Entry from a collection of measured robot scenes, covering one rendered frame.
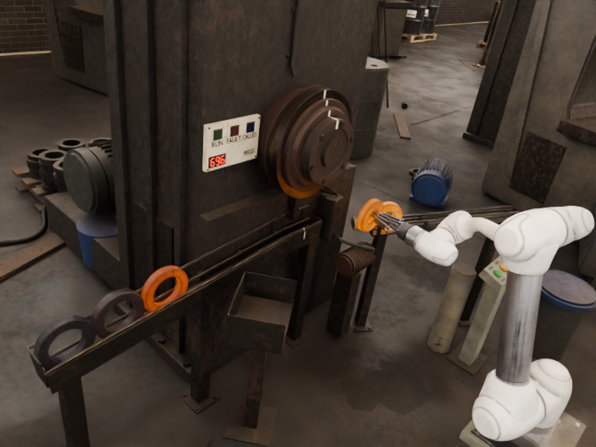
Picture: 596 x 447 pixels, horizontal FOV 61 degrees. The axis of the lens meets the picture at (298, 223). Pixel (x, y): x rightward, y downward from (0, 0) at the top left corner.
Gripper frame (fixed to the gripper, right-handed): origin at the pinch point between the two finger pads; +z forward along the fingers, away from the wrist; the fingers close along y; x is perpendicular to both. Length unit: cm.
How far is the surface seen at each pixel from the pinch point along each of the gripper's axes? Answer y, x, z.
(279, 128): -38, 36, 27
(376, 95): 227, -27, 152
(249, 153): -43, 23, 36
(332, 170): -14.7, 17.5, 15.0
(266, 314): -62, -24, -2
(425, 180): 179, -59, 59
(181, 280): -84, -14, 23
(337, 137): -14.9, 32.1, 15.7
